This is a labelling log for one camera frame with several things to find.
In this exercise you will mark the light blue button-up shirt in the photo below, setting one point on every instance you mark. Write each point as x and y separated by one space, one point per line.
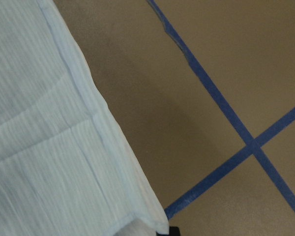
66 168

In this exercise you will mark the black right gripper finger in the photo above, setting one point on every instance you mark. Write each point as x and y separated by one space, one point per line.
174 231

